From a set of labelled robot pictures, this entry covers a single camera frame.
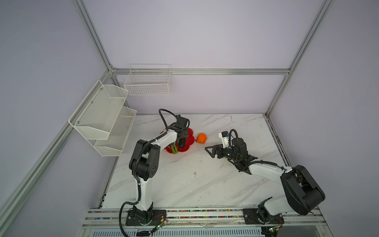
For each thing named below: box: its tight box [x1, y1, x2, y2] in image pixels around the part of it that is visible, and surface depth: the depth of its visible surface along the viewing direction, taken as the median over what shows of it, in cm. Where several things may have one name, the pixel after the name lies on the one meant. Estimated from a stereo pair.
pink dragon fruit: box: [167, 140, 179, 155], surface depth 95 cm
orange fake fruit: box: [196, 132, 207, 145], surface depth 102 cm
